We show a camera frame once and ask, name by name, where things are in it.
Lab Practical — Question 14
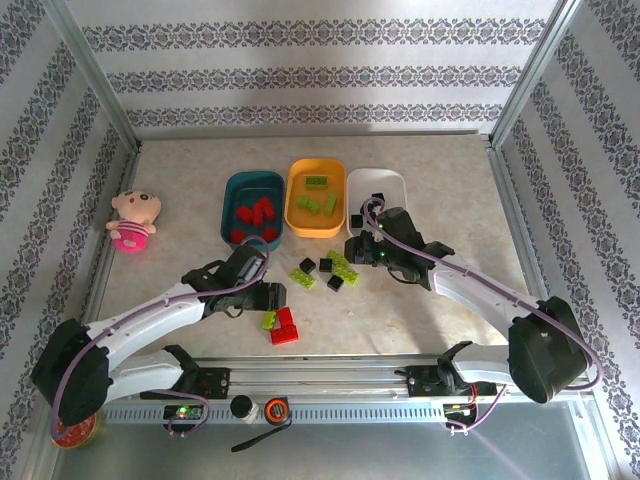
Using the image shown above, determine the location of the orange plastic container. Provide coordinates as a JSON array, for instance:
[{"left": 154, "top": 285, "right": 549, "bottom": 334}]
[{"left": 283, "top": 158, "right": 348, "bottom": 239}]

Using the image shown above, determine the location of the white plastic container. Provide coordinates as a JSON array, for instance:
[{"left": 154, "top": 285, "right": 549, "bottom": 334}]
[{"left": 345, "top": 168, "right": 407, "bottom": 239}]

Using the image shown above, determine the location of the teal plastic container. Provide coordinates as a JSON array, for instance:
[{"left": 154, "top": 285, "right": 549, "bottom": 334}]
[{"left": 219, "top": 171, "right": 286, "bottom": 251}]

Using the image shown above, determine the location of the white bottle black cap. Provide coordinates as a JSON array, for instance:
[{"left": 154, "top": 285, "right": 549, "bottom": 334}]
[{"left": 229, "top": 394, "right": 260, "bottom": 425}]

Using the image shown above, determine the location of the orange black tape measure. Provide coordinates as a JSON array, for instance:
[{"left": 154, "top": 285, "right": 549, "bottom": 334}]
[{"left": 230, "top": 396, "right": 294, "bottom": 454}]

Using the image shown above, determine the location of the pink plush doll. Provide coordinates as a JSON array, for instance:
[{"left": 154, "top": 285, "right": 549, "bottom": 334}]
[{"left": 105, "top": 187, "right": 162, "bottom": 256}]

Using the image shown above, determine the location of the left black controller board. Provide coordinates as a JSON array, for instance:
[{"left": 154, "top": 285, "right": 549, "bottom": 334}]
[{"left": 163, "top": 403, "right": 207, "bottom": 422}]

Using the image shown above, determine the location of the black controller board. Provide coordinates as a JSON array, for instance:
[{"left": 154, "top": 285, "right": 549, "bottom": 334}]
[
  {"left": 163, "top": 403, "right": 207, "bottom": 422},
  {"left": 443, "top": 402, "right": 480, "bottom": 420}
]

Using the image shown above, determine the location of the grey metal plate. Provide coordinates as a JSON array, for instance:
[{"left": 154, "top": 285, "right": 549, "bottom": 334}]
[{"left": 47, "top": 402, "right": 611, "bottom": 480}]

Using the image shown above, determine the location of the right black controller board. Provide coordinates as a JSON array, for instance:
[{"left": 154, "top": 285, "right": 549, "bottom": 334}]
[{"left": 443, "top": 402, "right": 480, "bottom": 420}]

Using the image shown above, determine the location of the red round tin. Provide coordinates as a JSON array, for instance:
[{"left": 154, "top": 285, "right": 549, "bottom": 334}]
[{"left": 49, "top": 415, "right": 105, "bottom": 451}]

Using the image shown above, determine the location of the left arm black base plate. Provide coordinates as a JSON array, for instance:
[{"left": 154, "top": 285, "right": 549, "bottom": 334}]
[{"left": 172, "top": 367, "right": 232, "bottom": 401}]

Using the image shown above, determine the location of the aluminium mounting rail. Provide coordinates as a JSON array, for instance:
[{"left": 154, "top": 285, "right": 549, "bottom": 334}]
[{"left": 47, "top": 355, "right": 596, "bottom": 404}]

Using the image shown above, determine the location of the aluminium side rail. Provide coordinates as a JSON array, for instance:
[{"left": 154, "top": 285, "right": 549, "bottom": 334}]
[
  {"left": 69, "top": 142, "right": 144, "bottom": 364},
  {"left": 485, "top": 142, "right": 586, "bottom": 364}
]

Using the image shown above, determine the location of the aluminium back rail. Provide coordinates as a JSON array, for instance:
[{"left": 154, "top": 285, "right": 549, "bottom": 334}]
[{"left": 135, "top": 128, "right": 494, "bottom": 144}]

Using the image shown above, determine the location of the slotted metal cable duct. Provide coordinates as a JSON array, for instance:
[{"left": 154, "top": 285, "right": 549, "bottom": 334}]
[{"left": 102, "top": 403, "right": 449, "bottom": 424}]

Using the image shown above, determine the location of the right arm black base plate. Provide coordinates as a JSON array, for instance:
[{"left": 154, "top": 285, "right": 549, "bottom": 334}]
[{"left": 407, "top": 366, "right": 497, "bottom": 399}]

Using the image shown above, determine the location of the aluminium frame post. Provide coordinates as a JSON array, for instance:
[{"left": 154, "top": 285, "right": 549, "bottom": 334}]
[
  {"left": 487, "top": 0, "right": 587, "bottom": 149},
  {"left": 42, "top": 0, "right": 145, "bottom": 151}
]

